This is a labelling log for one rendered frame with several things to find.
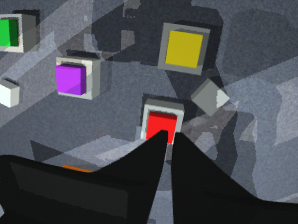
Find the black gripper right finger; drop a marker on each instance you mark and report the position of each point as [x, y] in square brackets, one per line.
[203, 194]

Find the green button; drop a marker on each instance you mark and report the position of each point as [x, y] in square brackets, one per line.
[18, 33]

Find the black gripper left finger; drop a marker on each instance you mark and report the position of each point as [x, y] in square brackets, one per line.
[120, 193]

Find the yellow button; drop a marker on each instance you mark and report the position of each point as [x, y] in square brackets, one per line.
[183, 48]

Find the small white block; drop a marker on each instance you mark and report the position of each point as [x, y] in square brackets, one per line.
[9, 93]

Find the red button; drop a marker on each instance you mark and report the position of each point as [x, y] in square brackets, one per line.
[160, 114]

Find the purple button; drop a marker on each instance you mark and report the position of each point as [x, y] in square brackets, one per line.
[78, 76]

